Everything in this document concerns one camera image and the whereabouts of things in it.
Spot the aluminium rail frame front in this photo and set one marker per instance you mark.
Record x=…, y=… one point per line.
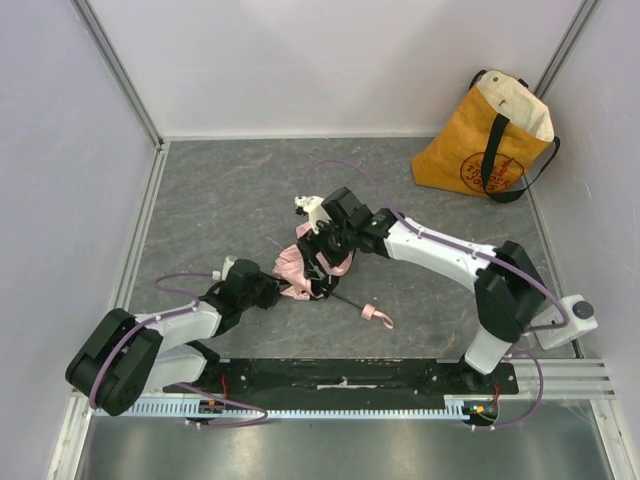
x=559, y=378

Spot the white box with grey knob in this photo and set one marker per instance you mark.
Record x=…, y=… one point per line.
x=582, y=320

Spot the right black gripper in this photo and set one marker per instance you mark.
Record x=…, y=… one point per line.
x=323, y=255

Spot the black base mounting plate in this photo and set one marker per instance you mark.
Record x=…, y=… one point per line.
x=340, y=398

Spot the yellow Trader Joe's tote bag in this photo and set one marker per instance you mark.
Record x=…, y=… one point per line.
x=491, y=140

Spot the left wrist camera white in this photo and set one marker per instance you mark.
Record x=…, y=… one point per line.
x=230, y=268

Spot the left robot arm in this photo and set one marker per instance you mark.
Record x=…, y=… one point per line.
x=129, y=355

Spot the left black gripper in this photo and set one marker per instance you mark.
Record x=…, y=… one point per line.
x=273, y=291

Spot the pink folding umbrella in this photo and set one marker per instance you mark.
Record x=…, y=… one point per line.
x=288, y=268

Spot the light blue cable duct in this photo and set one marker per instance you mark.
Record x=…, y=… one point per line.
x=196, y=408

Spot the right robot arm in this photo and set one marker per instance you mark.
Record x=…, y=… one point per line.
x=507, y=287

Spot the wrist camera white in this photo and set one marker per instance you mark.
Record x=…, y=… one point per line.
x=311, y=206
x=230, y=268

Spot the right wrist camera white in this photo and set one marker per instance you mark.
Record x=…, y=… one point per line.
x=311, y=206

